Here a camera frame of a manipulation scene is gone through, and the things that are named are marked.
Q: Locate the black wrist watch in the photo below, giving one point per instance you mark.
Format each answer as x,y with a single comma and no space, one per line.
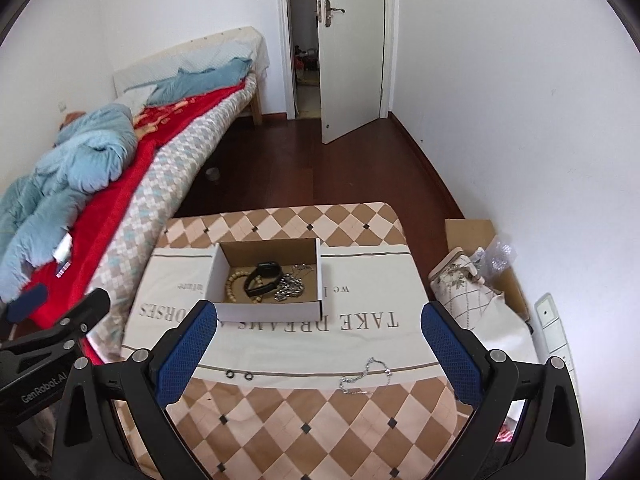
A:
262,275

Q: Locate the red blanket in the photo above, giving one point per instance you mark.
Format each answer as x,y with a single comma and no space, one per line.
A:
125,190

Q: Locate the brown checkered tablecloth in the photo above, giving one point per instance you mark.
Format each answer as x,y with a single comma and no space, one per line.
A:
300,420

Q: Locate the clear plastic bag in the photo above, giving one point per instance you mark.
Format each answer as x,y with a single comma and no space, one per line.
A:
495,257

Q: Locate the white cardboard box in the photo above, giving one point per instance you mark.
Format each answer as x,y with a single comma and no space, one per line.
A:
270,310

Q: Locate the light checkered pillow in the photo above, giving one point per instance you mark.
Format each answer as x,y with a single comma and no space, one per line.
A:
215,55

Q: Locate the white door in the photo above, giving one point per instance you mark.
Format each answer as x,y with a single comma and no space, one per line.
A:
350,60

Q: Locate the light blue quilt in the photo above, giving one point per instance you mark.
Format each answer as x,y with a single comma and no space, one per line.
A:
85,160

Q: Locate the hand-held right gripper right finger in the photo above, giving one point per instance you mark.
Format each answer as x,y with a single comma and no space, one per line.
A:
447,355

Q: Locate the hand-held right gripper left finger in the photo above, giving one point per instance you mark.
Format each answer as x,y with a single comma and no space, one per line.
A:
187,350

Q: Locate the teal blanket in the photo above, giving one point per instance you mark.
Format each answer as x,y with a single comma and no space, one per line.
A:
200,82

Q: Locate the brown cardboard box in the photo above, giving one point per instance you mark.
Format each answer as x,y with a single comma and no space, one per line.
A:
470,235

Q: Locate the floral fabric bag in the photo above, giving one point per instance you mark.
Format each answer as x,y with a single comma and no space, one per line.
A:
475,305

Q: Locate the white wall socket panel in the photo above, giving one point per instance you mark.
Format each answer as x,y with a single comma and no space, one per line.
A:
552,330

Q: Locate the bed with checkered sheet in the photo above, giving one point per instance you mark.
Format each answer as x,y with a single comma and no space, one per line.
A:
180,170

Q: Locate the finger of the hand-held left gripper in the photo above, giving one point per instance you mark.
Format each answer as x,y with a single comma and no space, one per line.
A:
80,312
27,304

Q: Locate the white paper tag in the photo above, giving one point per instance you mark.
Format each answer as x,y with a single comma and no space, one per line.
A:
64,250

